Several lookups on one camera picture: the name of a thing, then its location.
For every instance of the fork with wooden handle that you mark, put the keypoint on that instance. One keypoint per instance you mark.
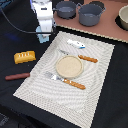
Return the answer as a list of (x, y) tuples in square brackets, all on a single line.
[(72, 83)]

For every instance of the large grey pot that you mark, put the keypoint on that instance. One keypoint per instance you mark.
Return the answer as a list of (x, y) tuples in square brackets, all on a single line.
[(89, 14)]

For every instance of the beige bowl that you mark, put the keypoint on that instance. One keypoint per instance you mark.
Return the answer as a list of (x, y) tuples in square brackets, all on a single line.
[(123, 14)]

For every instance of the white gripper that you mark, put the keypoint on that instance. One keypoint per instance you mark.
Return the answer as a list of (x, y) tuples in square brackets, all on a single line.
[(45, 19)]

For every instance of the round beige plate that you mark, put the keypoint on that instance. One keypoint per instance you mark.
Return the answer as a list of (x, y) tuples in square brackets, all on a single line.
[(69, 66)]

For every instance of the knife with wooden handle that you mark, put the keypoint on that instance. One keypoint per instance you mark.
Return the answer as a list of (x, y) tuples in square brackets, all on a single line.
[(80, 56)]

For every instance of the white woven placemat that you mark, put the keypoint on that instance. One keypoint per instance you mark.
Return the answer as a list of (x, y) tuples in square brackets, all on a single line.
[(72, 104)]

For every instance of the brown toy sausage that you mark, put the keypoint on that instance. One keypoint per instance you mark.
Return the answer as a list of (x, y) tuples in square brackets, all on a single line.
[(17, 76)]

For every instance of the brown wooden board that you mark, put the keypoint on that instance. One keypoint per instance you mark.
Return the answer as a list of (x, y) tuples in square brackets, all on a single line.
[(106, 27)]

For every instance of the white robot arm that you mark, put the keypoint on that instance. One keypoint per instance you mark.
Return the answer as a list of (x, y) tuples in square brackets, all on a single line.
[(41, 3)]

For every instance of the small grey saucepan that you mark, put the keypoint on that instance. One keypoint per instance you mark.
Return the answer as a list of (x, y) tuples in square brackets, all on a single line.
[(65, 9)]

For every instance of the light blue milk carton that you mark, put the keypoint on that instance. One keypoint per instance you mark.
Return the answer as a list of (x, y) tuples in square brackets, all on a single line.
[(41, 38)]

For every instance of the white and blue toy fish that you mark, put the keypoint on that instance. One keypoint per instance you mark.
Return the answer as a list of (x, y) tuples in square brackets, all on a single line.
[(76, 44)]

